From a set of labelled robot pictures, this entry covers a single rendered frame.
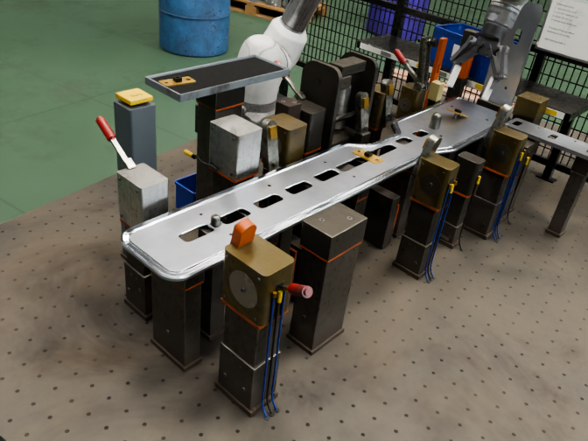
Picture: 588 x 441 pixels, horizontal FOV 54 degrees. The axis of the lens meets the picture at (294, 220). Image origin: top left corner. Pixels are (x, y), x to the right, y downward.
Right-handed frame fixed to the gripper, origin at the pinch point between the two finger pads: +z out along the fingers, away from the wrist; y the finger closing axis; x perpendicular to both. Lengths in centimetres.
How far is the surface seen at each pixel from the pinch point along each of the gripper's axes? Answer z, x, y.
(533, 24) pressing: -25.6, 15.8, 2.3
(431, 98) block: 6.6, 2.8, -13.2
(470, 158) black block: 17.3, -16.6, 20.3
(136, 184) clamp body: 41, -106, 4
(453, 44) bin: -13.6, 25.1, -29.3
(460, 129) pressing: 11.6, -5.2, 6.7
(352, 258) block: 42, -67, 33
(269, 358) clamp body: 61, -88, 39
